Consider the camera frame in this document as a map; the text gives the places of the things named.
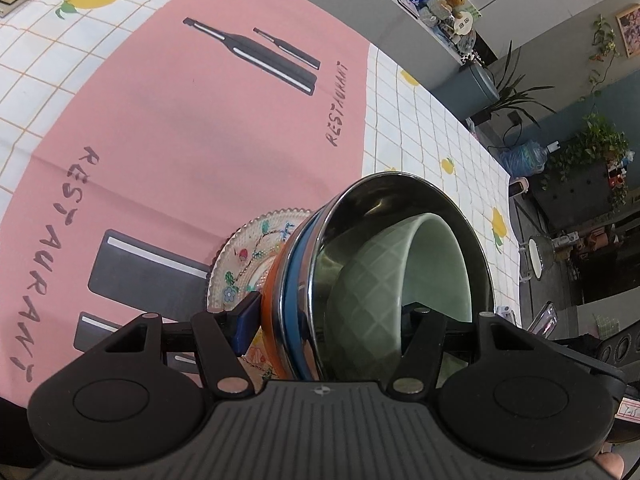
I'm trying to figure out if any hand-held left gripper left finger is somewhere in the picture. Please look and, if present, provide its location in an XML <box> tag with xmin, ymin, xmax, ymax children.
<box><xmin>106</xmin><ymin>292</ymin><xmax>264</xmax><ymax>396</ymax></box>

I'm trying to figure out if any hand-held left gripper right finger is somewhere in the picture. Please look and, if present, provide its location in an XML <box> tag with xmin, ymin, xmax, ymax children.
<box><xmin>391</xmin><ymin>306</ymin><xmax>550</xmax><ymax>396</ymax></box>

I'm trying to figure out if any orange steel bowl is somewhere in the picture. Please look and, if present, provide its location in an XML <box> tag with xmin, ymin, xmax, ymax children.
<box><xmin>262</xmin><ymin>245</ymin><xmax>297</xmax><ymax>381</ymax></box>

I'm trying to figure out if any white fruit-print plate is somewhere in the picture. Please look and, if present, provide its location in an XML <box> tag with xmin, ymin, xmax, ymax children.
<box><xmin>220</xmin><ymin>220</ymin><xmax>301</xmax><ymax>378</ymax></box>

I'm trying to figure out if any green ceramic bowl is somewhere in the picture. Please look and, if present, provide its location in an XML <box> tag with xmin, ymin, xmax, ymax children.
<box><xmin>325</xmin><ymin>212</ymin><xmax>473</xmax><ymax>381</ymax></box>

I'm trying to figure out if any clear glass plate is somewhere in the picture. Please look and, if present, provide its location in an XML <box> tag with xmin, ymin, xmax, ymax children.
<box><xmin>204</xmin><ymin>207</ymin><xmax>313</xmax><ymax>361</ymax></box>

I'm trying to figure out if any blue steel bowl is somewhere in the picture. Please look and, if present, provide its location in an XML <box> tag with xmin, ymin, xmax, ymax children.
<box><xmin>282</xmin><ymin>171</ymin><xmax>496</xmax><ymax>381</ymax></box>

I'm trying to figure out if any white round stand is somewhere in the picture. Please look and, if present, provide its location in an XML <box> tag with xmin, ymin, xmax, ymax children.
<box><xmin>526</xmin><ymin>237</ymin><xmax>552</xmax><ymax>282</ymax></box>

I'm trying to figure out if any black cabinet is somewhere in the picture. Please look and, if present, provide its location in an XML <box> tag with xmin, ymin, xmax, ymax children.
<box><xmin>530</xmin><ymin>157</ymin><xmax>640</xmax><ymax>306</ymax></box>

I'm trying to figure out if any blue water bottle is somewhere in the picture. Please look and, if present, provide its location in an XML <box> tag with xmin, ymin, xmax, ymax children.
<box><xmin>500</xmin><ymin>141</ymin><xmax>558</xmax><ymax>178</ymax></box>

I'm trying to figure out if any pink printed placemat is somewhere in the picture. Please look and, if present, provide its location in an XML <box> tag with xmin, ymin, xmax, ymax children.
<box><xmin>0</xmin><ymin>0</ymin><xmax>381</xmax><ymax>406</ymax></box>

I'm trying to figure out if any bushy green potted plant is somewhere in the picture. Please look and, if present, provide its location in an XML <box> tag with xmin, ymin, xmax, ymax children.
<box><xmin>542</xmin><ymin>112</ymin><xmax>632</xmax><ymax>211</ymax></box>

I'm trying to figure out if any grey-blue trash can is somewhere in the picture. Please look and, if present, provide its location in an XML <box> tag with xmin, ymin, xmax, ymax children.
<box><xmin>432</xmin><ymin>62</ymin><xmax>501</xmax><ymax>121</ymax></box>

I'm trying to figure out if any tall leafy floor plant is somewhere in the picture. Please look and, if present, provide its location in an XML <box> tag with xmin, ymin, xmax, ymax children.
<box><xmin>487</xmin><ymin>40</ymin><xmax>558</xmax><ymax>131</ymax></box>

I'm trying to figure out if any white paddle fan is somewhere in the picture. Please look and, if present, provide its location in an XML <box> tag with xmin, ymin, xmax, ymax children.
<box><xmin>452</xmin><ymin>10</ymin><xmax>476</xmax><ymax>36</ymax></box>

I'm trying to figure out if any hanging vine plant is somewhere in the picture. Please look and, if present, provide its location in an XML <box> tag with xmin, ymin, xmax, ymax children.
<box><xmin>585</xmin><ymin>14</ymin><xmax>621</xmax><ymax>96</ymax></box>

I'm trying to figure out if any framed wall picture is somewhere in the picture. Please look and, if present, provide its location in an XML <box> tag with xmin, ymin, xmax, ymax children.
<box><xmin>615</xmin><ymin>4</ymin><xmax>640</xmax><ymax>58</ymax></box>

